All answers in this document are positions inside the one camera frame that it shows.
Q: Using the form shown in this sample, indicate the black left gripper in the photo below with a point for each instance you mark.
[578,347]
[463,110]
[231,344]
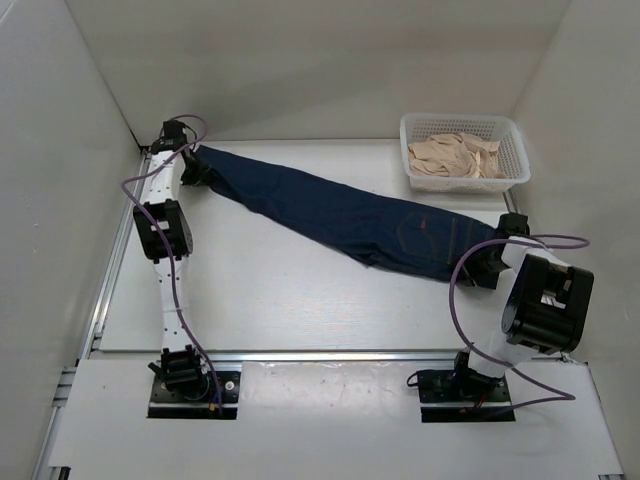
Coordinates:
[201,176]

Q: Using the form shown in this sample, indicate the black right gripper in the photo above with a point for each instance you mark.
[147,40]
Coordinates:
[472,275]

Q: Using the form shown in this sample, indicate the dark blue denim trousers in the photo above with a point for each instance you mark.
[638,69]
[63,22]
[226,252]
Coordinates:
[374,230]

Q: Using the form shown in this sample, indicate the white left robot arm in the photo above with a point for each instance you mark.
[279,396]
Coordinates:
[167,243]

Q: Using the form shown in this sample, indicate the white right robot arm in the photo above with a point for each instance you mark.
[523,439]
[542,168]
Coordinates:
[545,311]

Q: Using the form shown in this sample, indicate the beige trousers in basket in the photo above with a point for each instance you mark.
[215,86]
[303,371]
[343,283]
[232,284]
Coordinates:
[460,155]

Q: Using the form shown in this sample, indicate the white plastic mesh basket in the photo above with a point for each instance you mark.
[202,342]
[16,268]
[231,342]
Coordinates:
[512,157]

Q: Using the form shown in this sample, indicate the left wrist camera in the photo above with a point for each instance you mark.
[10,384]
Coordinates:
[172,130]

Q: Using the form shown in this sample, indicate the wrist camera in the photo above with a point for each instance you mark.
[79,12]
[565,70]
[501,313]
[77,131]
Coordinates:
[172,130]
[512,224]

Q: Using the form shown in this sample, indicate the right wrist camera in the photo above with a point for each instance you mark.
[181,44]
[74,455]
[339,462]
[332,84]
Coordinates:
[512,224]

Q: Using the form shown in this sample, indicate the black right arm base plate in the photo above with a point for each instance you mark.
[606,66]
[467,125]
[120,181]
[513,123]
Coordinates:
[446,396]

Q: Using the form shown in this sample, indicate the aluminium front rail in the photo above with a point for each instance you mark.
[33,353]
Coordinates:
[235,356]

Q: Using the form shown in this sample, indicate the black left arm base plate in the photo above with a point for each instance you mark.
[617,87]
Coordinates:
[195,398]

